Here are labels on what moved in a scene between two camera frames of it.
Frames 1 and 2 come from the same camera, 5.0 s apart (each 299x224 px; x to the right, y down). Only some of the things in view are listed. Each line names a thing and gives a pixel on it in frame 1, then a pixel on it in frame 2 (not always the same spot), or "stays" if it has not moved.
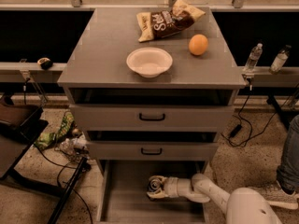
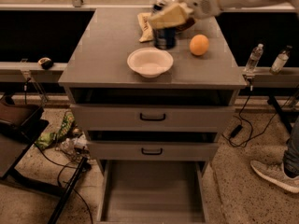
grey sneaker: (275, 195) to (276, 174)
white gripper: (171, 187) to (201, 1)
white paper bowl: (149, 62) stays
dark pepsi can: (153, 185) to (163, 38)
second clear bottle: (279, 60) stays
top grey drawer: (151, 118) stays
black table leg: (285, 119) stays
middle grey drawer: (152, 150) stays
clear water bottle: (252, 59) stays
